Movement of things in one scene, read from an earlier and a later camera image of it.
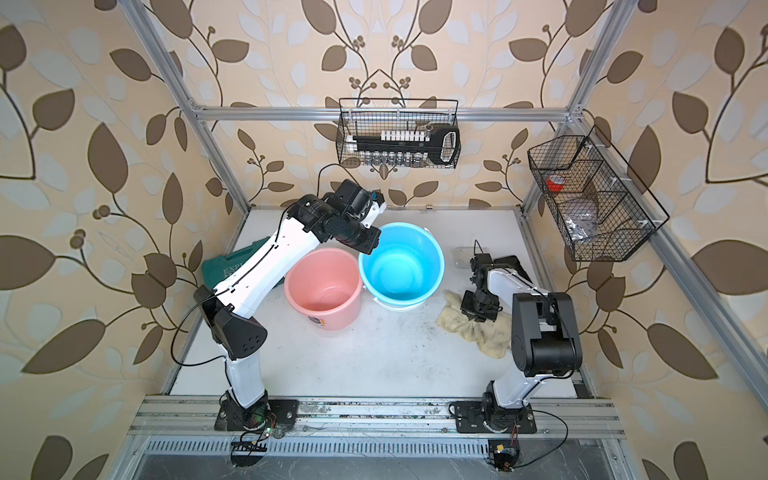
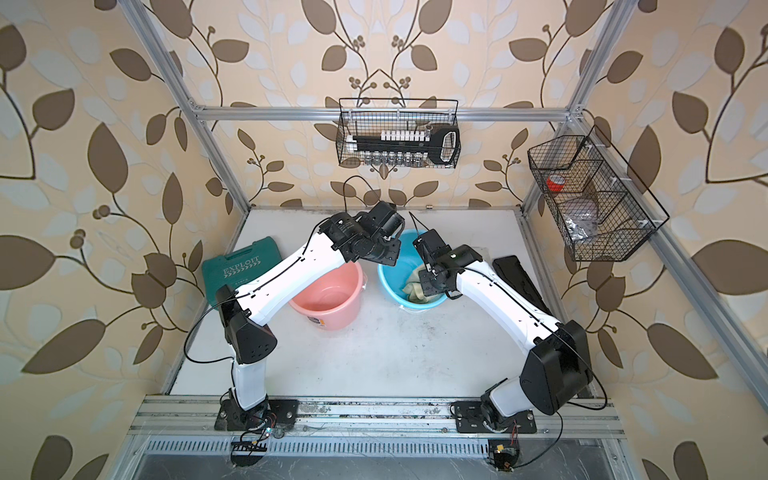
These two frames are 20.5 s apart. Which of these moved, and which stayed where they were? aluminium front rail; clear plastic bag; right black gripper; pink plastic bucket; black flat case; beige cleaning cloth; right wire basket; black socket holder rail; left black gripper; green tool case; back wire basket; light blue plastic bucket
Moved: beige cleaning cloth; right black gripper; light blue plastic bucket; left black gripper
Stayed: back wire basket; black socket holder rail; pink plastic bucket; aluminium front rail; black flat case; green tool case; clear plastic bag; right wire basket
